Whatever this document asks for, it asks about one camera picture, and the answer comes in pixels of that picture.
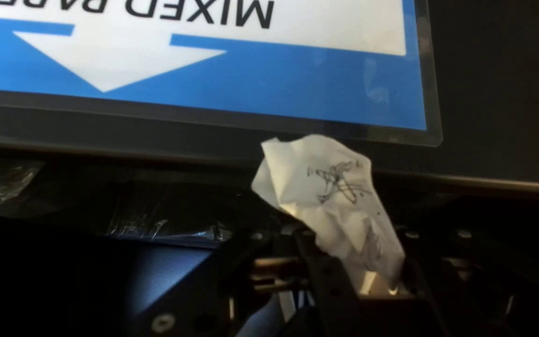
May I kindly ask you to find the right blue-label recycling bin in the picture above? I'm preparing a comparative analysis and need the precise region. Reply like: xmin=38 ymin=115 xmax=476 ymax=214
xmin=0 ymin=0 xmax=539 ymax=193

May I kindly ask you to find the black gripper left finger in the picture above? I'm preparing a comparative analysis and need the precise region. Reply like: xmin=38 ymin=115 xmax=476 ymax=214
xmin=292 ymin=231 xmax=378 ymax=337

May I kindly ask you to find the small scribbled paper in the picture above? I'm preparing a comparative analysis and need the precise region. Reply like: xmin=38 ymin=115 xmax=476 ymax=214
xmin=249 ymin=133 xmax=408 ymax=296

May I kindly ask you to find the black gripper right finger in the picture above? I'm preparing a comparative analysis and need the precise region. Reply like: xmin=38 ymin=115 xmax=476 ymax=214
xmin=399 ymin=255 xmax=491 ymax=337

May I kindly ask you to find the mixed paper sign up arrow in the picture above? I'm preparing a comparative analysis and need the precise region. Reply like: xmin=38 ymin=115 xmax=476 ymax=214
xmin=0 ymin=0 xmax=444 ymax=148

